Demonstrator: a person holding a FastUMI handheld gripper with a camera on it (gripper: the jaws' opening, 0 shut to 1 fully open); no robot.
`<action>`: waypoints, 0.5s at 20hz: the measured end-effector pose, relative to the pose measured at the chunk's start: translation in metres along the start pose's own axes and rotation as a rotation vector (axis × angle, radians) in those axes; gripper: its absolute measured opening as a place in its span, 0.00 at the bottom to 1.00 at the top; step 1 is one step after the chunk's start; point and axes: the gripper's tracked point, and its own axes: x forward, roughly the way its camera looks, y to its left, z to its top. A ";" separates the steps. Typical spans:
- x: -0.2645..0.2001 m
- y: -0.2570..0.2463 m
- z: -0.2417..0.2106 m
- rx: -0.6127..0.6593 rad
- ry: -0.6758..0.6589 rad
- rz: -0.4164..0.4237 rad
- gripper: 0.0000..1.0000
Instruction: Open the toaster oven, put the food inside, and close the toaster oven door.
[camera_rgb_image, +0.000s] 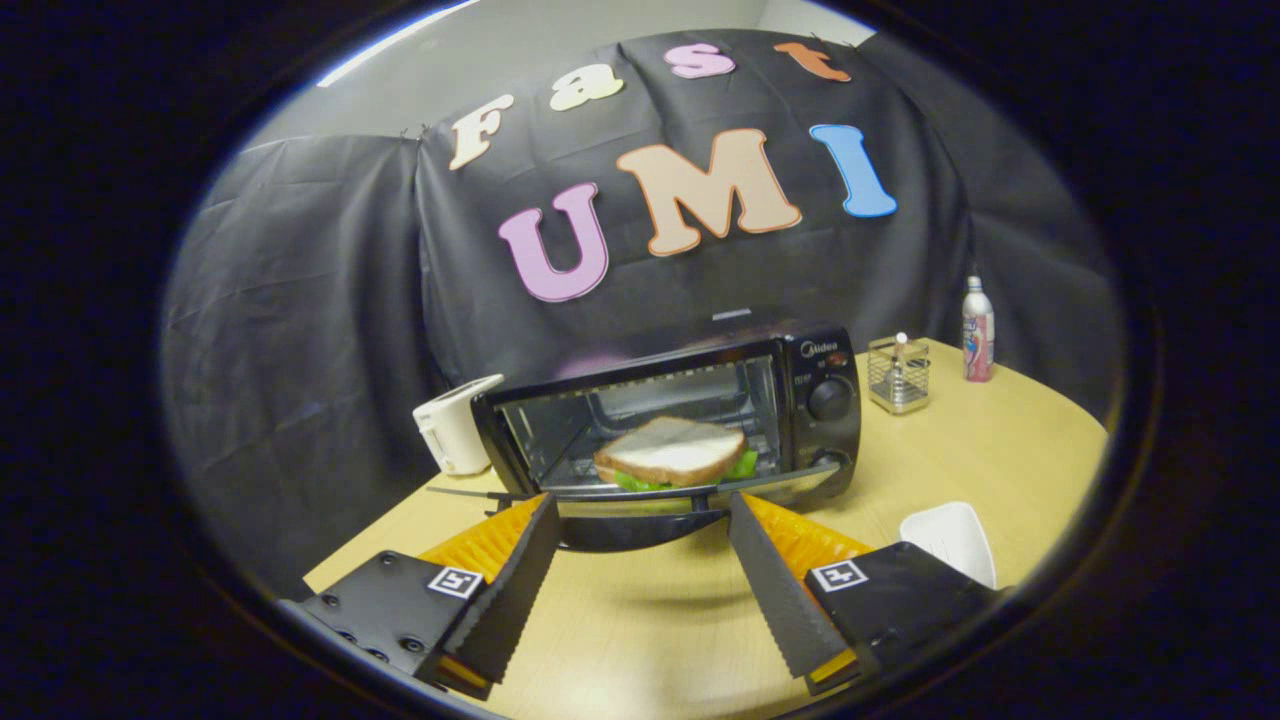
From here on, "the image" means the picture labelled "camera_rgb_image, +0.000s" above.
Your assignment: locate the white plate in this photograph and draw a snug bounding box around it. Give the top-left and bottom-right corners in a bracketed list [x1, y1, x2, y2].
[899, 501, 998, 590]

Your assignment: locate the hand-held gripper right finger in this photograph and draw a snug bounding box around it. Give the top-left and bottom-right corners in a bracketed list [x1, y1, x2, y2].
[727, 491, 1011, 696]

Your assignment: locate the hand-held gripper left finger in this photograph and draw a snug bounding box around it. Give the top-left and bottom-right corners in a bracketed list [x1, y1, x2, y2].
[280, 492, 561, 701]

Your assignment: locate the toast sandwich with lettuce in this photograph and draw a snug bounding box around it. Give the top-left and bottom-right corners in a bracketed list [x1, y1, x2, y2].
[593, 416, 760, 493]

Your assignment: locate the white pop-up toaster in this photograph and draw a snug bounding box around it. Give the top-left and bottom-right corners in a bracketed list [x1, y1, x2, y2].
[413, 374, 506, 476]

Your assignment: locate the wire mesh holder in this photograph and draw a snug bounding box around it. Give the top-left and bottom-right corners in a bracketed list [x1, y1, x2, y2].
[867, 332, 931, 416]

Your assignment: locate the black toaster oven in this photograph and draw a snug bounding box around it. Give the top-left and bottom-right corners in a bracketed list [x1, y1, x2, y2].
[427, 324, 864, 554]

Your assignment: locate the white spray bottle pink label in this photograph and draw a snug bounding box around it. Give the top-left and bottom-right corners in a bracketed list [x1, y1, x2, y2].
[961, 275, 996, 383]

